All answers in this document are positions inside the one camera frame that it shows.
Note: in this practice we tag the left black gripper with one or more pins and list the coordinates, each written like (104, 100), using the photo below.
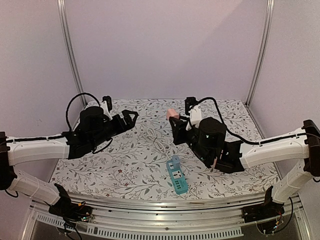
(122, 127)

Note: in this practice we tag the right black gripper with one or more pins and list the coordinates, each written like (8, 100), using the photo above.
(181, 131)

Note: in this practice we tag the small pink charger plug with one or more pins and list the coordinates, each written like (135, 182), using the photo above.
(171, 113)

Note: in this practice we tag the small blue charger plug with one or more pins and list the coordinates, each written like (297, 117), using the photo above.
(175, 161)

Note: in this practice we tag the teal power strip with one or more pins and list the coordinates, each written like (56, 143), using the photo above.
(177, 178)

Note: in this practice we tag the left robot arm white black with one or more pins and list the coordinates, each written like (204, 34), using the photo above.
(96, 126)

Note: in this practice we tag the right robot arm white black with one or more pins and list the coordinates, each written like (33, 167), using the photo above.
(208, 143)

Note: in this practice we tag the floral table mat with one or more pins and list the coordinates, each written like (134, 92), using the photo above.
(133, 166)

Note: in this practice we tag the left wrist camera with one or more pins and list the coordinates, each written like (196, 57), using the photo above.
(106, 105)

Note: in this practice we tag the aluminium front rail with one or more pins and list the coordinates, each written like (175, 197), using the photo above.
(129, 219)

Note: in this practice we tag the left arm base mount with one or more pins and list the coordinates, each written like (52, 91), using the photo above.
(76, 212)

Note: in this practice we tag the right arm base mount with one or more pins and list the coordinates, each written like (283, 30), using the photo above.
(265, 210)

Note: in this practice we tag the left aluminium frame post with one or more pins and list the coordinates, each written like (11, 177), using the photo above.
(62, 11)

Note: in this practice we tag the aluminium frame post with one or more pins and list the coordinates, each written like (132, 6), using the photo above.
(62, 11)
(262, 51)

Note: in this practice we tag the right aluminium frame post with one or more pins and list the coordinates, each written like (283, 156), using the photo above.
(262, 51)

